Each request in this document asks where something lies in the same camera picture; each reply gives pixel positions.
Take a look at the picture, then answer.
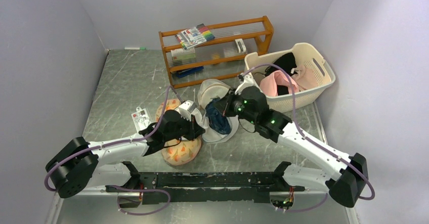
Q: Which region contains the pink bra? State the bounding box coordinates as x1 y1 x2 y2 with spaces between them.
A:
259 70 299 97

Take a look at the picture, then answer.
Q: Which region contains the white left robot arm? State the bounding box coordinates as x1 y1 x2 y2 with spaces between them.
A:
44 110 208 199

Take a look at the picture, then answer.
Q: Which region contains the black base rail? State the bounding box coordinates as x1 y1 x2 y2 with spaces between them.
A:
124 172 304 205

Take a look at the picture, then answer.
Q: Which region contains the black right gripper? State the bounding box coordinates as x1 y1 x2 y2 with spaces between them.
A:
213 87 258 124

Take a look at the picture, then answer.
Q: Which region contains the orange wooden shelf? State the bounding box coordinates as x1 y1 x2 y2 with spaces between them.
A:
159 16 274 88

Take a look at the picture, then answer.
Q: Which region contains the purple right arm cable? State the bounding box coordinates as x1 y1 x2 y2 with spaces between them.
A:
238 63 375 214

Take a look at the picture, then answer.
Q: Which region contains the white green box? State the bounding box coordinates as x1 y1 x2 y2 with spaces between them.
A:
170 48 196 61

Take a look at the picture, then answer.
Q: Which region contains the black garment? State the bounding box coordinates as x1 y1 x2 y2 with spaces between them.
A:
265 53 297 77

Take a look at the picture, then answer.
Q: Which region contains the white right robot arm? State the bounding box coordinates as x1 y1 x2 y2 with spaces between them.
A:
213 86 370 208

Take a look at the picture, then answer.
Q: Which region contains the dark blue garment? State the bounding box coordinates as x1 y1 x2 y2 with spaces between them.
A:
205 97 232 135

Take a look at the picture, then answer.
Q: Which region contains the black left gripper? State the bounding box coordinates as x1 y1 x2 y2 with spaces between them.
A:
164 112 206 142

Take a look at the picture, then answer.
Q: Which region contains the green white marker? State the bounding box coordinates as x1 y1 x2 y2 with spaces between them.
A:
124 47 146 50

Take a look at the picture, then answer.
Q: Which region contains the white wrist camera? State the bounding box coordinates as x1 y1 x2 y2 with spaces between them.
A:
235 73 257 95
178 100 197 121

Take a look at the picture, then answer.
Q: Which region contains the cream plastic laundry basket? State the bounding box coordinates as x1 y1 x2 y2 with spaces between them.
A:
244 42 336 112

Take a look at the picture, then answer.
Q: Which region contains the white mesh laundry bag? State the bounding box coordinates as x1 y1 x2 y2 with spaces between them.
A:
191 108 239 143

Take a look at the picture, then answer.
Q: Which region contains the colour marker pack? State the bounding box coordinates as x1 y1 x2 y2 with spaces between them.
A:
175 23 215 50

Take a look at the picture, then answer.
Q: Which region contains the pink garment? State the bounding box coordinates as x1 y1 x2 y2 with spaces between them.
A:
291 65 319 92

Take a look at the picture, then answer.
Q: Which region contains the white clip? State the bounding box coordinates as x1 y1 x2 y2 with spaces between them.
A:
235 38 247 54

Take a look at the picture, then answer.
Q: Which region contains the beige mesh laundry bag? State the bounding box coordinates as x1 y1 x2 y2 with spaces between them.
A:
197 79 231 109

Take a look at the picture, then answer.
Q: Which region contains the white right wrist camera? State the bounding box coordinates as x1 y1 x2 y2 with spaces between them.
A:
235 73 257 95

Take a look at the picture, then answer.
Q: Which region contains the blue flat box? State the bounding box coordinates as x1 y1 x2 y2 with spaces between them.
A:
174 66 204 78

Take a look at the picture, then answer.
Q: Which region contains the aluminium frame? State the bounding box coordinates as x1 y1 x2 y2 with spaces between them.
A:
52 191 359 223

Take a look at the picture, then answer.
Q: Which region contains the brown bra cup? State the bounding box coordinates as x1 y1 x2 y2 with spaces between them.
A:
252 72 266 85

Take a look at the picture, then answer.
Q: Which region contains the clear blister pack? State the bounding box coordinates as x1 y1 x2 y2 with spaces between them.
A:
131 107 153 131

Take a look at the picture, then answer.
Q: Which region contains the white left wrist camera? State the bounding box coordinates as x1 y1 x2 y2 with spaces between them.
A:
178 100 197 121

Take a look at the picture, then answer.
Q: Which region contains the floral orange laundry bag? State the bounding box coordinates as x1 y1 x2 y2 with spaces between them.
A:
155 98 202 166

